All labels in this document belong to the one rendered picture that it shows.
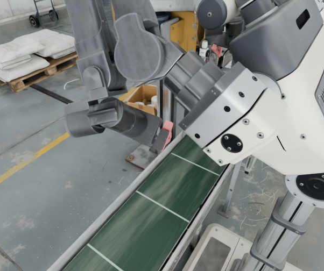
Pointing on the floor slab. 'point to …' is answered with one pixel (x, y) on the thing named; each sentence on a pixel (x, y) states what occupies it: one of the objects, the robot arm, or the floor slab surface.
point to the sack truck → (35, 21)
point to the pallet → (18, 85)
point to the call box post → (232, 185)
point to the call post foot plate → (224, 212)
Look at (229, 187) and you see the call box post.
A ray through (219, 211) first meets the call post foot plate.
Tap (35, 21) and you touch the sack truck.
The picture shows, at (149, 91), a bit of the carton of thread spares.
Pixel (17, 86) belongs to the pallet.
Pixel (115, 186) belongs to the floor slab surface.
